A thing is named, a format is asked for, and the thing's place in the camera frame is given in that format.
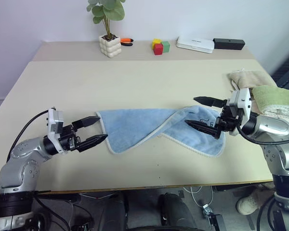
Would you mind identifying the ribbed radiator panel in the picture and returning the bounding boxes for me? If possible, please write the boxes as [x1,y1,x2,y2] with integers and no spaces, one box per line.
[271,45,289,88]

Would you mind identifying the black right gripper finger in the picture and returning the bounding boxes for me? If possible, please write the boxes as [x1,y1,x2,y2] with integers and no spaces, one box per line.
[184,119,222,141]
[193,96,228,108]

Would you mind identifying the folded beige towel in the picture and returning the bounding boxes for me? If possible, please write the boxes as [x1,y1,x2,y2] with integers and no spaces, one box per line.
[227,68,276,91]

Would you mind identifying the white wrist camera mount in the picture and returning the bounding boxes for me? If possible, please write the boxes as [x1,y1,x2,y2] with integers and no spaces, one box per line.
[46,107,65,154]
[225,88,253,136]

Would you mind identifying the cream bubble plant pot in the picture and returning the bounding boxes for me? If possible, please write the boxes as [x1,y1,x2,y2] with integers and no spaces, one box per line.
[98,34,122,59]

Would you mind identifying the metal caster bracket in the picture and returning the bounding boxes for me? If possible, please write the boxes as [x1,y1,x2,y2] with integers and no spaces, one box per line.
[201,204,226,231]

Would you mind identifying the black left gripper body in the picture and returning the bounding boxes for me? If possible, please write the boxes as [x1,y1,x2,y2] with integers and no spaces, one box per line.
[58,124,82,152]

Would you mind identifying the folded green towel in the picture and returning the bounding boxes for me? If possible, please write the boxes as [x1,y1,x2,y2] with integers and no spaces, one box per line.
[251,85,289,114]

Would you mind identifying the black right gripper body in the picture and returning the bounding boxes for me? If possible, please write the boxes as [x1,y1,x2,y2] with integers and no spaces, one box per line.
[216,105,244,133]

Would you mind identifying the thin white cable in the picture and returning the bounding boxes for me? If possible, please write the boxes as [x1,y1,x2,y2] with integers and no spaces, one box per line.
[182,185,214,208]

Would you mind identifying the light blue towel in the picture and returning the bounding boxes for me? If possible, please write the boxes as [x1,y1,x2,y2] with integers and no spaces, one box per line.
[94,104,226,159]

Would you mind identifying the orange and black pliers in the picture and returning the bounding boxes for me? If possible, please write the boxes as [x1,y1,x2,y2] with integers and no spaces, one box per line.
[120,37,134,47]

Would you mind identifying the white fluffy shoe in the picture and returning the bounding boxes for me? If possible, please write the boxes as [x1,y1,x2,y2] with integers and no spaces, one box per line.
[236,185,275,216]

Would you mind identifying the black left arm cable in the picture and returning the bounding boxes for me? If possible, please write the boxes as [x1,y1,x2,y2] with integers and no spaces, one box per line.
[6,111,50,162]

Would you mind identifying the folded pale pink towel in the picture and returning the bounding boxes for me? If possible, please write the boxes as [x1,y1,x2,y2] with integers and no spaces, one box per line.
[252,100,289,126]

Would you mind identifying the dark rounded shape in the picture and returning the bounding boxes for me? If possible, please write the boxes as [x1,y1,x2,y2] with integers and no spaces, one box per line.
[158,192,199,231]

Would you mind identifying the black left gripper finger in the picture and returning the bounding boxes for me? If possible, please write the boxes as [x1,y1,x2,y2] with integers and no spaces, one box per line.
[72,116,101,132]
[76,134,109,153]

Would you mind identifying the green leafy plant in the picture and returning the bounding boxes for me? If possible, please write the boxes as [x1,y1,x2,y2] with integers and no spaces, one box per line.
[86,0,126,39]

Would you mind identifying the red cube block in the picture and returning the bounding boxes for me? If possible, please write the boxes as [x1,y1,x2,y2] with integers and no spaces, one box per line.
[153,43,164,56]

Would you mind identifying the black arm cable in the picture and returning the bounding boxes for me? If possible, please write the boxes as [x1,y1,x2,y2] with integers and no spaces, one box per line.
[6,111,50,162]
[236,124,289,145]

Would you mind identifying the flat white box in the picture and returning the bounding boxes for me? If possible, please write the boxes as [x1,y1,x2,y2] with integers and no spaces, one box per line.
[175,36,215,54]

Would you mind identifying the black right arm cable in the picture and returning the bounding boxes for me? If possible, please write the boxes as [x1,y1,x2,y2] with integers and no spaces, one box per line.
[236,124,289,145]

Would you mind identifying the green cube block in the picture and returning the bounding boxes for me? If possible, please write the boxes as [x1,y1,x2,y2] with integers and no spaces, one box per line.
[161,40,171,54]

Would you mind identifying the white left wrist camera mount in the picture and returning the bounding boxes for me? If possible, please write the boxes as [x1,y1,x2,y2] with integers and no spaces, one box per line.
[46,107,65,154]

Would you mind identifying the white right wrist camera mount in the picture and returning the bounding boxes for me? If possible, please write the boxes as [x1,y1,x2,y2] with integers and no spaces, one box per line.
[225,88,253,136]

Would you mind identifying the long black box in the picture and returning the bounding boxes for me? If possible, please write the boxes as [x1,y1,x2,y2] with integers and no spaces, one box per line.
[212,38,246,51]

